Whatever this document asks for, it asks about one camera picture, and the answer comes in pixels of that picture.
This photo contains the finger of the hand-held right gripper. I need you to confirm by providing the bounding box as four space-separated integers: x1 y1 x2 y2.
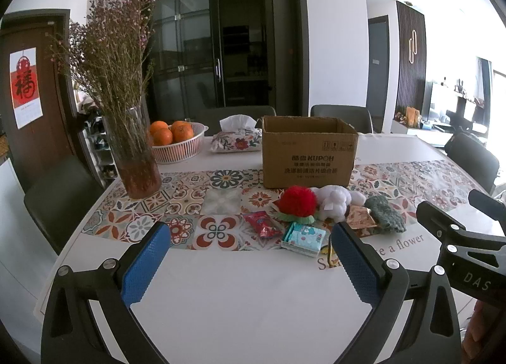
468 190 506 226
416 201 481 248

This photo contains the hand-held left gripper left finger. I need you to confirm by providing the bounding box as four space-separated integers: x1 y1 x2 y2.
41 223 171 364

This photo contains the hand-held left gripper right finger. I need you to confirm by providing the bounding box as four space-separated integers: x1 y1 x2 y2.
330 222 463 364

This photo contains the orange snack packet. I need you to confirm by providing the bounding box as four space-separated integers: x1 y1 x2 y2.
347 206 380 238

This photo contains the green fuzzy cloth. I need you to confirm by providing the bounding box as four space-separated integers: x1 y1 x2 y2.
364 195 408 234

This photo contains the teal pocket tissue packet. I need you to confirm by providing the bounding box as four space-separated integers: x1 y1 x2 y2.
281 222 327 258

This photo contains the white plush bunny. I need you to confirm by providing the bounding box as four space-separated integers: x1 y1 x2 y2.
309 186 367 222

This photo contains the red pompom plush toy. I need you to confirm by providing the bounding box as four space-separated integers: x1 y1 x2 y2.
275 186 319 224

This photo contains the red snack packet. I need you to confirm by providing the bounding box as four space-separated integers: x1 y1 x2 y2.
243 210 283 239

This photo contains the brown cardboard box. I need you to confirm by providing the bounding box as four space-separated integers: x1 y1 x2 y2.
261 116 359 189

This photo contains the person's right hand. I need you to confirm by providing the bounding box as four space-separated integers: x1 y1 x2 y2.
468 301 504 364

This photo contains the dark dining chair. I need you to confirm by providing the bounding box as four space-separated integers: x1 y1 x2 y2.
444 132 501 194
310 105 373 134
24 155 105 256
194 106 277 133

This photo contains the white sideboard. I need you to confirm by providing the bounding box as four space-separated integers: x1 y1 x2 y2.
391 116 455 147

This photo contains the white patterned tablecloth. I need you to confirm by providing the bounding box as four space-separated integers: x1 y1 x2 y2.
34 132 499 364

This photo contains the white plastic basket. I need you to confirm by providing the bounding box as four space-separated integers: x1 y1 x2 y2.
148 122 209 165

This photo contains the shoe rack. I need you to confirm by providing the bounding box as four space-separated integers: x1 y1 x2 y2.
77 107 119 180

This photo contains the pile of oranges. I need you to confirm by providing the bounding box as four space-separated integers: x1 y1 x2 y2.
148 120 195 147

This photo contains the floral tissue pack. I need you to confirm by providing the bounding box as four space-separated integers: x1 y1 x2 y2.
209 115 262 153

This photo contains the brown wooden door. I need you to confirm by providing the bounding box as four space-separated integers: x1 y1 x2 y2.
0 10 80 191

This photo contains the dark grey door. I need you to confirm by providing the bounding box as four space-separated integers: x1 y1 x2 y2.
366 16 390 132

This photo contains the dried flower bunch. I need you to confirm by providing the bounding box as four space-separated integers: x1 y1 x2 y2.
49 0 161 191

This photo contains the dark glass sliding door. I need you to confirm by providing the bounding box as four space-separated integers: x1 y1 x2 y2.
128 0 309 123

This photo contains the dark slatted wall panel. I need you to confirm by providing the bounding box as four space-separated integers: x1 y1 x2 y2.
395 1 427 119

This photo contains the red wall calendar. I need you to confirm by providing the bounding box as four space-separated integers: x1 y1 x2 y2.
10 47 43 129

